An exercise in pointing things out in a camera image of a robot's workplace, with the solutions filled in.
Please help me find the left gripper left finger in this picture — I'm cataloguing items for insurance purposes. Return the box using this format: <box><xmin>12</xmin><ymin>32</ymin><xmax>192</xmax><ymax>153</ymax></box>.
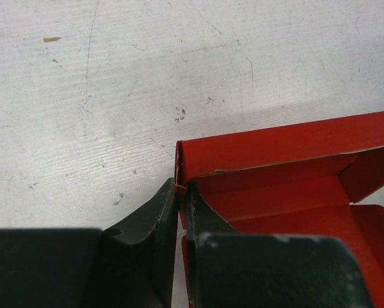
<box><xmin>0</xmin><ymin>178</ymin><xmax>178</xmax><ymax>307</ymax></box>

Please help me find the red paper box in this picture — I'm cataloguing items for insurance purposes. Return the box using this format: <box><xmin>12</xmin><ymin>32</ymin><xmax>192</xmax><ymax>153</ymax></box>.
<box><xmin>175</xmin><ymin>112</ymin><xmax>384</xmax><ymax>307</ymax></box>

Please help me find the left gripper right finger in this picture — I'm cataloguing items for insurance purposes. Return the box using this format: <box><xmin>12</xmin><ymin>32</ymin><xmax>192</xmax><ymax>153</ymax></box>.
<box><xmin>184</xmin><ymin>184</ymin><xmax>374</xmax><ymax>307</ymax></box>

